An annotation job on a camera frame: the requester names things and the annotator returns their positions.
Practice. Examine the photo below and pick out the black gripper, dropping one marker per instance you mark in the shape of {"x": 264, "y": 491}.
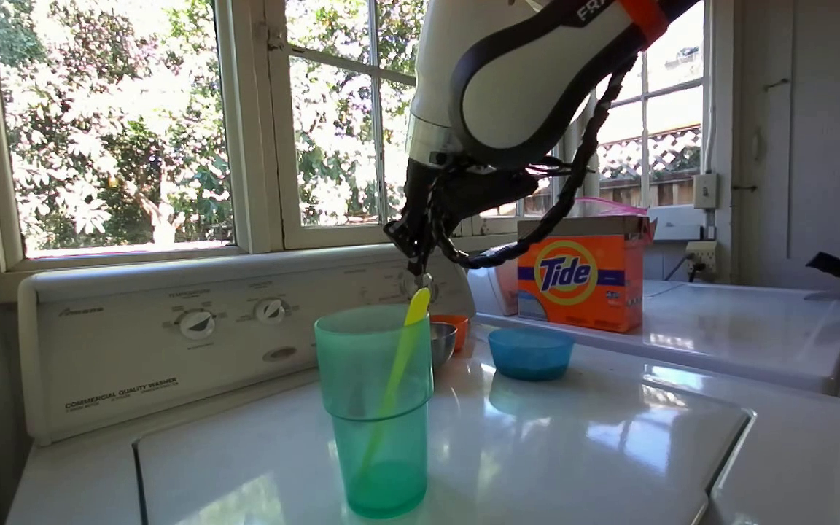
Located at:
{"x": 439, "y": 198}

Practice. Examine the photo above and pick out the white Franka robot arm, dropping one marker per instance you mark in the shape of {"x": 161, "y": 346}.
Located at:
{"x": 516, "y": 67}

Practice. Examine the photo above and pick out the orange plastic bowl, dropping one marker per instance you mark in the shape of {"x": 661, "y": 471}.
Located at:
{"x": 460, "y": 331}

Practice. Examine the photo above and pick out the yellow plastic spoon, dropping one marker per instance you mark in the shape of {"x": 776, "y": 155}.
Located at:
{"x": 404, "y": 351}

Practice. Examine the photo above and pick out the blue plastic bowl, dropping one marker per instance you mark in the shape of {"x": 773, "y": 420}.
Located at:
{"x": 532, "y": 356}

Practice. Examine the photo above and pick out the green translucent plastic cup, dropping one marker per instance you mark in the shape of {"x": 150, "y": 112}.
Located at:
{"x": 381, "y": 467}

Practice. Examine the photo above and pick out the small white control knob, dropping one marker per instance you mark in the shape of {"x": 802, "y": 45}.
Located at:
{"x": 270, "y": 309}
{"x": 197, "y": 321}

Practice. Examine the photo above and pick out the orange Tide detergent box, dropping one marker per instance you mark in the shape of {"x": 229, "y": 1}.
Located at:
{"x": 585, "y": 292}

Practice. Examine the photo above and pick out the pink plastic bag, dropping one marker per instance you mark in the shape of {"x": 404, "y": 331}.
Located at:
{"x": 614, "y": 208}

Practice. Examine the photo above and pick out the white washing machine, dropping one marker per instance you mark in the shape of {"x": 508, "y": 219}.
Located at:
{"x": 554, "y": 446}

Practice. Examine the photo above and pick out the white plastic container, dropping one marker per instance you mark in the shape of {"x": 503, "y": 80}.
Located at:
{"x": 678, "y": 223}

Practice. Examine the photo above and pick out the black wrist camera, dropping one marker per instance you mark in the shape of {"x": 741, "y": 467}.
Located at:
{"x": 508, "y": 185}

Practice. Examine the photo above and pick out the white wooden window frame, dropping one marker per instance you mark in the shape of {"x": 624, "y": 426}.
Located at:
{"x": 258, "y": 147}

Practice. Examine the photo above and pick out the wall outlet with plug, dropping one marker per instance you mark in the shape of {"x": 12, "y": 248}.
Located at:
{"x": 703, "y": 261}

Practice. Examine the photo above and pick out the beige wall switch plate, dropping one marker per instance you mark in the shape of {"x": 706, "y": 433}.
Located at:
{"x": 710, "y": 191}

